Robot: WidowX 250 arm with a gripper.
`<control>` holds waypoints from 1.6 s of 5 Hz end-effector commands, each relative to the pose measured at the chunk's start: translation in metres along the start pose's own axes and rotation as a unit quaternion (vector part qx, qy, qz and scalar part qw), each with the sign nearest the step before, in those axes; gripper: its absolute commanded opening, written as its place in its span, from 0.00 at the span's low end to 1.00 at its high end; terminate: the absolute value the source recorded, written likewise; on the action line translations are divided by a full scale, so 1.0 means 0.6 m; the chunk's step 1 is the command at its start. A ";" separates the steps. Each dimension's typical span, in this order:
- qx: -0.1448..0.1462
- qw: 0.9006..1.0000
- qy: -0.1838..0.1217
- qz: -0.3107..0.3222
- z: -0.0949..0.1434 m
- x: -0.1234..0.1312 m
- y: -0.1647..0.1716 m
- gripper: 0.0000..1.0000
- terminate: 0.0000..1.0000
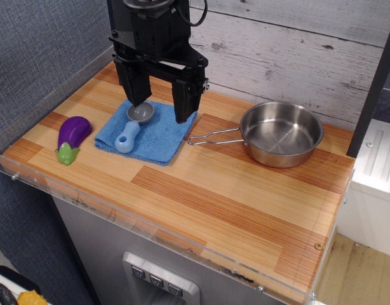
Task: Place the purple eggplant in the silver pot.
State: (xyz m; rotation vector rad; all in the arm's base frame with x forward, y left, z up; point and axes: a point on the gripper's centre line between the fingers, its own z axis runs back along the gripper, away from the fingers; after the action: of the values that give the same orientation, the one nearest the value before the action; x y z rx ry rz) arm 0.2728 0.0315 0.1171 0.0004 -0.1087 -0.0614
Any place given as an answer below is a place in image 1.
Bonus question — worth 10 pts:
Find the black braided hose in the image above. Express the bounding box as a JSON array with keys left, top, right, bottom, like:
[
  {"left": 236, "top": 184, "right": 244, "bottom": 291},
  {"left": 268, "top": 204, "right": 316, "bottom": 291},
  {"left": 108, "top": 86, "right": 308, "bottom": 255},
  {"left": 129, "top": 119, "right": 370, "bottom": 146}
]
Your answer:
[{"left": 0, "top": 281, "right": 18, "bottom": 305}]

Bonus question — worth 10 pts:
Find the white side cabinet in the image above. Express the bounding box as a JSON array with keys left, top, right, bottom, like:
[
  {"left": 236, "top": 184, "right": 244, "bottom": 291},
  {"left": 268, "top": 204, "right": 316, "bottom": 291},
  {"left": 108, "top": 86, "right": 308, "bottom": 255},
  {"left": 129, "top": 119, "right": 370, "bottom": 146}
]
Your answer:
[{"left": 335, "top": 119, "right": 390, "bottom": 255}]

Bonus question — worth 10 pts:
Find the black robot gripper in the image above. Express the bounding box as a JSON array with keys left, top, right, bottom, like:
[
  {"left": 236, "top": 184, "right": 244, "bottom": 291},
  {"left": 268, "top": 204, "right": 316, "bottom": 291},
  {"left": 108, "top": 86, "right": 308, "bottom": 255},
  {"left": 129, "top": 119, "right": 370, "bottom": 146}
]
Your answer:
[{"left": 107, "top": 1, "right": 208, "bottom": 124}]

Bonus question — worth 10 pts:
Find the silver toy fridge cabinet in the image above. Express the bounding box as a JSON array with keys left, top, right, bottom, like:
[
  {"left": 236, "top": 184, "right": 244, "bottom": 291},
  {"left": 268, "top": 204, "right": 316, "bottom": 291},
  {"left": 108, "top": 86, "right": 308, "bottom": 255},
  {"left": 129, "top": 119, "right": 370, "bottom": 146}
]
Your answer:
[{"left": 53, "top": 197, "right": 279, "bottom": 304}]

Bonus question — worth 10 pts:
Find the blue folded cloth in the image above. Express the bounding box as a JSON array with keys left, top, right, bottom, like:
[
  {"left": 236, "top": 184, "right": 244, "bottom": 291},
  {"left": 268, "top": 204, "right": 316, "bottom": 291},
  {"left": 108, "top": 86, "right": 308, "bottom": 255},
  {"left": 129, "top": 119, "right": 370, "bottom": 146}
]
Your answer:
[{"left": 95, "top": 100, "right": 198, "bottom": 166}]

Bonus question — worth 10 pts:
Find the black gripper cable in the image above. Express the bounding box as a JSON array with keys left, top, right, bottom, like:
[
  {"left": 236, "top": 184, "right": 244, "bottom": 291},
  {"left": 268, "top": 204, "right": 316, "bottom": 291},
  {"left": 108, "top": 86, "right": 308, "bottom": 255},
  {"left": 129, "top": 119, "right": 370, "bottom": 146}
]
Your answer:
[{"left": 175, "top": 0, "right": 209, "bottom": 27}]

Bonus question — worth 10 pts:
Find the silver metal pot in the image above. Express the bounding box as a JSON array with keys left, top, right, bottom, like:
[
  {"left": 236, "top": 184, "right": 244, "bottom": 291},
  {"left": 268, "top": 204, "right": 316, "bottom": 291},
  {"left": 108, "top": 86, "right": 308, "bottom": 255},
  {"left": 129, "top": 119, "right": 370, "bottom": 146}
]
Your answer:
[{"left": 187, "top": 101, "right": 325, "bottom": 168}]

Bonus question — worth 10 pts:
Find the clear acrylic table guard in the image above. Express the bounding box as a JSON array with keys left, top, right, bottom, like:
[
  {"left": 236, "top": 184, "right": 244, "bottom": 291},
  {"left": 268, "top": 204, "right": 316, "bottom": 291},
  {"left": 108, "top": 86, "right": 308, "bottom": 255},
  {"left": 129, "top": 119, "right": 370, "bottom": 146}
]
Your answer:
[{"left": 0, "top": 51, "right": 354, "bottom": 304}]

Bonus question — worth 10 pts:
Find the grey dispenser button panel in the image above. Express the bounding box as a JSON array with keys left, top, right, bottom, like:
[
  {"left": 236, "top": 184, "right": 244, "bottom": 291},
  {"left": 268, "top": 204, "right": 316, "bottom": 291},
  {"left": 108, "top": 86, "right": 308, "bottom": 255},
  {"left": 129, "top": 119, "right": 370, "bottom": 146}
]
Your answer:
[{"left": 123, "top": 251, "right": 201, "bottom": 304}]

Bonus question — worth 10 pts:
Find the blue grey measuring scoop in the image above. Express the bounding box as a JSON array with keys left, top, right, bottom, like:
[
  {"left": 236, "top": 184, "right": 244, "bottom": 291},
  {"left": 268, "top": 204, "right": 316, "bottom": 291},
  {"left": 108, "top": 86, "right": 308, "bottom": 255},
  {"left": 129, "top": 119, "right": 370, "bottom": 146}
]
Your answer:
[{"left": 114, "top": 102, "right": 154, "bottom": 154}]

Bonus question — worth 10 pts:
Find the purple toy eggplant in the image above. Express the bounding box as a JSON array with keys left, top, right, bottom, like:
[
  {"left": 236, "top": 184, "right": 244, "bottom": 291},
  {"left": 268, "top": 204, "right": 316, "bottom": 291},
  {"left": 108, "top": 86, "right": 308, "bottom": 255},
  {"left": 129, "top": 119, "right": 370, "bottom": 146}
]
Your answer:
[{"left": 55, "top": 116, "right": 92, "bottom": 166}]

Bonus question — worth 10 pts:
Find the black vertical post right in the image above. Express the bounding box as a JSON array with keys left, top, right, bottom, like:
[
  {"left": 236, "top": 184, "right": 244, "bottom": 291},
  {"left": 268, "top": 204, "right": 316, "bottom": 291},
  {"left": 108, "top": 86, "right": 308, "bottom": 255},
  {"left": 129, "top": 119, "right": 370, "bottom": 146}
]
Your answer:
[{"left": 346, "top": 32, "right": 390, "bottom": 158}]

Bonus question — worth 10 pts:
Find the yellow object bottom left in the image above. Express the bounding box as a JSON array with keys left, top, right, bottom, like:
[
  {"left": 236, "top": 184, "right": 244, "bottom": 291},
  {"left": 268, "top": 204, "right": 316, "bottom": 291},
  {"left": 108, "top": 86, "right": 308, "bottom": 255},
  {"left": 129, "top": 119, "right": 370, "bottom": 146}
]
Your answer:
[{"left": 17, "top": 290, "right": 49, "bottom": 305}]

